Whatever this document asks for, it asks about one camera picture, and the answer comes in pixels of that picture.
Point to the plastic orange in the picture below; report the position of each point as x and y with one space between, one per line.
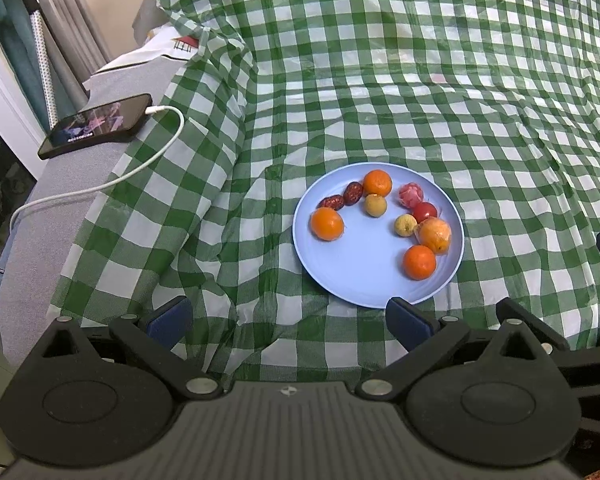
435 235

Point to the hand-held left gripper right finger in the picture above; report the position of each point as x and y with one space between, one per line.
407 322

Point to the grey pillow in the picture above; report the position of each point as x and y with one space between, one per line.
147 15

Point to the grey curtain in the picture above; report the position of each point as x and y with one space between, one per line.
75 20

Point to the green checkered tablecloth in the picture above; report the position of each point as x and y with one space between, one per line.
380 85

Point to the red cherry tomato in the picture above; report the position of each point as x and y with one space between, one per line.
424 211

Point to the dark red jujube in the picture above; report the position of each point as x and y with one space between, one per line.
331 202
352 192

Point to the black smartphone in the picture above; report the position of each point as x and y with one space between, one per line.
95 125

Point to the white dotted strip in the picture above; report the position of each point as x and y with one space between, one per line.
42 55

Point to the small orange tangerine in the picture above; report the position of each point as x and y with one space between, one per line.
326 223
377 182
420 262

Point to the light blue plate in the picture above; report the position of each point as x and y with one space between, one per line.
365 265

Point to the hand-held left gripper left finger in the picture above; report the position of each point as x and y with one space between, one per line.
172 319

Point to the teal curtain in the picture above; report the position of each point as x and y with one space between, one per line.
10 40

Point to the yellow longan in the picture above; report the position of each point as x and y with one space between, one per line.
405 224
375 205

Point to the grey bed cover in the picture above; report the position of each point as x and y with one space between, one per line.
70 170

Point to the white printed cloth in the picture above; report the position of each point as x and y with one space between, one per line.
155 45

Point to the plastic red fruit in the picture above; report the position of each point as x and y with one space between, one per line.
411 195

